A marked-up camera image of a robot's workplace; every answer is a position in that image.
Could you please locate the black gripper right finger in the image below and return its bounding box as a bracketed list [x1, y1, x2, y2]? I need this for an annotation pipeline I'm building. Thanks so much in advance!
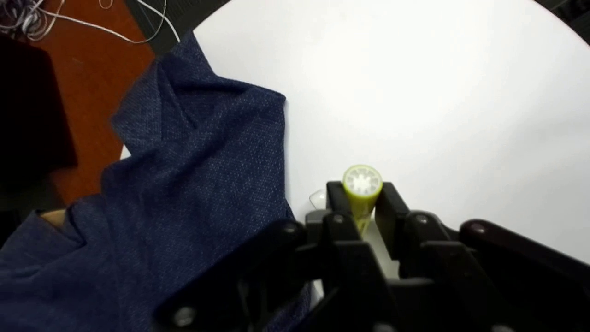
[376, 184, 590, 332]

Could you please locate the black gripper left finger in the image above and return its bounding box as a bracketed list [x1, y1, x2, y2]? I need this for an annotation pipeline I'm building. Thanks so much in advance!
[153, 182, 394, 332]

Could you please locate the yellow marker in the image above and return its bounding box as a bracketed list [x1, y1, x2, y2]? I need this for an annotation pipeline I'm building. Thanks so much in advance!
[342, 164, 383, 232]

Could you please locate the white ceramic mug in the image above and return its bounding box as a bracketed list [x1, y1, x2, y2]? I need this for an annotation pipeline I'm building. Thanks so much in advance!
[307, 181, 400, 278]

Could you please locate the blue cloth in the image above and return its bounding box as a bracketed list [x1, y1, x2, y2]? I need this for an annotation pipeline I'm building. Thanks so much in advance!
[0, 35, 291, 332]

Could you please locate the white round table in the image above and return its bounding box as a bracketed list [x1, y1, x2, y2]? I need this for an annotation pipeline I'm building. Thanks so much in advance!
[193, 0, 590, 258]

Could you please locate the white cable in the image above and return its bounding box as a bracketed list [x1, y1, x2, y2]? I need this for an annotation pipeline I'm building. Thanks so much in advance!
[0, 0, 182, 46]

